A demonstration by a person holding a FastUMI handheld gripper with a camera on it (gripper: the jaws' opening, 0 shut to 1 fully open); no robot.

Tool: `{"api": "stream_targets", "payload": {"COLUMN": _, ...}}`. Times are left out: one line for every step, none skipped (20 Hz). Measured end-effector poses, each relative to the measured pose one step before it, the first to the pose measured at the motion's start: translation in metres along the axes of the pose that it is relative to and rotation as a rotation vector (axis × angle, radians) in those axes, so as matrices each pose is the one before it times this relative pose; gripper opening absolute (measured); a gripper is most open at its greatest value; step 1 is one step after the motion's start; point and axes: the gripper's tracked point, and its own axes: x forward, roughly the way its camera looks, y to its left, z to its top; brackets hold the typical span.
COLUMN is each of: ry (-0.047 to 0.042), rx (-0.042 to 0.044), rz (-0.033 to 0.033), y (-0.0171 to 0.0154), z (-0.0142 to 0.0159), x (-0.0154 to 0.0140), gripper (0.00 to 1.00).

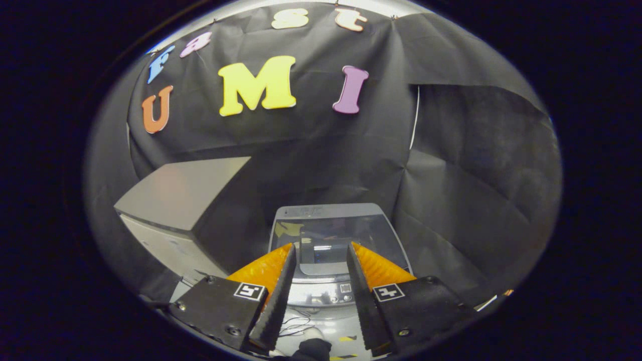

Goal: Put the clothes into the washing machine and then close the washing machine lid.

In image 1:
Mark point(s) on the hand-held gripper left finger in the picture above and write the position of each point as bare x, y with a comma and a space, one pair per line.
278, 301

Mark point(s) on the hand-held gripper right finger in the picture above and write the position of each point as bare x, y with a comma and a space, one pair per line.
363, 306

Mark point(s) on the transparent washing machine lid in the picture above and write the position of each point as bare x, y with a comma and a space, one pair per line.
326, 235

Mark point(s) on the grey washing machine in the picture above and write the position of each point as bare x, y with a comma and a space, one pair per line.
326, 296

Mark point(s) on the grey cabinet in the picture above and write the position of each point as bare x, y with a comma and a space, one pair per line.
185, 190

